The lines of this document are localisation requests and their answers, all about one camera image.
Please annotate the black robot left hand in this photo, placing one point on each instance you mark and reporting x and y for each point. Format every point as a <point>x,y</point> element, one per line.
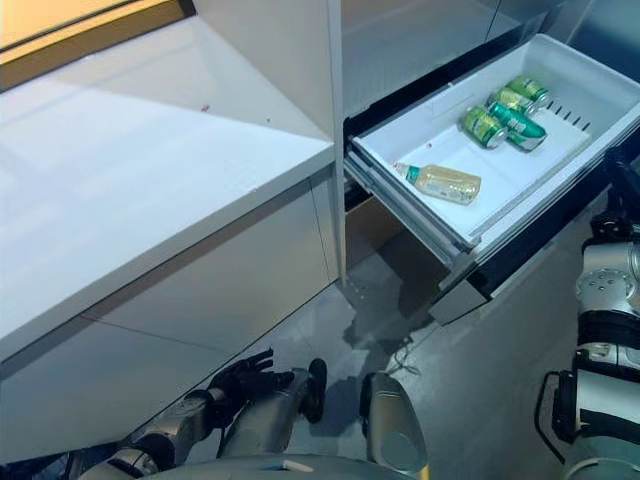
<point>245,382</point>

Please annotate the yellow tea bottle white cap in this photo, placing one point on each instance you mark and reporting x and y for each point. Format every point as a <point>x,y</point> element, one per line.
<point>445,184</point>

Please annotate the white fridge drawer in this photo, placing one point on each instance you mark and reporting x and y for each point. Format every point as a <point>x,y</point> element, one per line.
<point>500,200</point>

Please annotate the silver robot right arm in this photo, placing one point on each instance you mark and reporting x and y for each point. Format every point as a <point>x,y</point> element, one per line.
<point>607,290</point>

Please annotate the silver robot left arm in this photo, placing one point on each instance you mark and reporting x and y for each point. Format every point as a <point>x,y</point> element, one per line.
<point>170,430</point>

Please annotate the stainless steel fridge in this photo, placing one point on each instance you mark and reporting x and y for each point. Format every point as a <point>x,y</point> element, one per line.
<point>400,50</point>

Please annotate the tall white cabinet panel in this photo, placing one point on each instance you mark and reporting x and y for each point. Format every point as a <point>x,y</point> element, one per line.
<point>270,65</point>

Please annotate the green drink can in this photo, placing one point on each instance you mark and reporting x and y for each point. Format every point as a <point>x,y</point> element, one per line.
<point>527,90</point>
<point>510,101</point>
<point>482,129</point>
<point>517,125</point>

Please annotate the amber window with dark frame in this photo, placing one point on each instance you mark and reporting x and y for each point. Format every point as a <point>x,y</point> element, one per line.
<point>75,30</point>

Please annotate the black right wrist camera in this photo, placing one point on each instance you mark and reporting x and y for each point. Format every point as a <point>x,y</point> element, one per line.
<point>612,226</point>

